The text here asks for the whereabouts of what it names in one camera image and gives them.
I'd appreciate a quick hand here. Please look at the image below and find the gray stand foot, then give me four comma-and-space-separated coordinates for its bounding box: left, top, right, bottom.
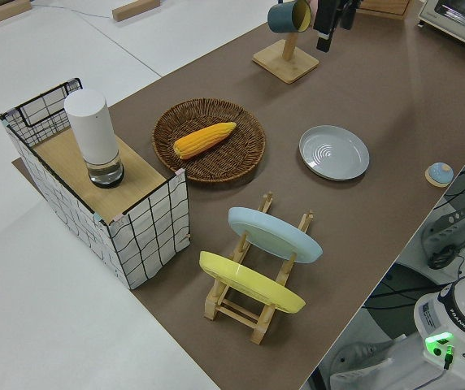
324, 337, 396, 381
421, 201, 465, 247

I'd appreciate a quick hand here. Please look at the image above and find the wire grid rack wooden shelf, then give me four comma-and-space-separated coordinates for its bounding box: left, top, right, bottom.
0, 76, 192, 291

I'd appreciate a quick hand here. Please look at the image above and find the wooden plate rack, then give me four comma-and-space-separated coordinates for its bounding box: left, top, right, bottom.
202, 190, 315, 345

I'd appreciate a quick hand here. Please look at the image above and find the light blue plate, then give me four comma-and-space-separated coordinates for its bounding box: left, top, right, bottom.
228, 206, 324, 264

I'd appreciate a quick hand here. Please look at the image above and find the brown wicker basket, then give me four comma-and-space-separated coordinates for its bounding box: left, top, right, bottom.
151, 97, 267, 187

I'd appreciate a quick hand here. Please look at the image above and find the gray plugged cable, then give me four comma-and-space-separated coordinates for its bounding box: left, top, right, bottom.
438, 344, 458, 390

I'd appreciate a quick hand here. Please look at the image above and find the wooden mug tree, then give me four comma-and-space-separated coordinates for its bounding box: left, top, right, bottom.
251, 31, 320, 85

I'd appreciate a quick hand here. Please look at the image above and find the yellow corn cob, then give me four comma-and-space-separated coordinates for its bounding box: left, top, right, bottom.
173, 121, 238, 160

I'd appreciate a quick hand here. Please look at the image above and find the yellow plate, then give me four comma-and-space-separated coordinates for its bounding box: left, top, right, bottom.
198, 250, 306, 315

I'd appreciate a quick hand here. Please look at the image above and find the black cable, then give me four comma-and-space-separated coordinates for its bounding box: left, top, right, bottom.
426, 242, 464, 271
364, 279, 465, 310

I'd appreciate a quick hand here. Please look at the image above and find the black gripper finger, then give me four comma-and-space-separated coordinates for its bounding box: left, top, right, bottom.
339, 0, 358, 30
312, 0, 338, 53

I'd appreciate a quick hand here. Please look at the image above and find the wooden block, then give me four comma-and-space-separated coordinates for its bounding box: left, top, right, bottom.
0, 0, 33, 29
111, 0, 164, 22

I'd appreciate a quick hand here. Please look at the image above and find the gray ceramic plate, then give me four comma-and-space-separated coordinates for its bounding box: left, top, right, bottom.
298, 124, 371, 182

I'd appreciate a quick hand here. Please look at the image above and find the white cylinder with clear base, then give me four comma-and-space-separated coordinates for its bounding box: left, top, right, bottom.
63, 88, 126, 189

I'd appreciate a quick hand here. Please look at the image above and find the blue bell on wooden base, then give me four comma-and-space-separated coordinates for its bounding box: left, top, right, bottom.
424, 162, 454, 188

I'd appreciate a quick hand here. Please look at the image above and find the large wooden box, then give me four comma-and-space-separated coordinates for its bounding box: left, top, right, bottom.
356, 0, 413, 20

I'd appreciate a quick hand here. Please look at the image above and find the brown table mat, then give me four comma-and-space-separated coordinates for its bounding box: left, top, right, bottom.
11, 7, 465, 390

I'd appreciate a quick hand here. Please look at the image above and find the teal mug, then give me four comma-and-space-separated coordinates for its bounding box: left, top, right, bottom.
267, 0, 313, 34

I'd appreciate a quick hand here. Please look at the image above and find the white toaster oven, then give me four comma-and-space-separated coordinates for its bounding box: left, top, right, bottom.
415, 0, 465, 56

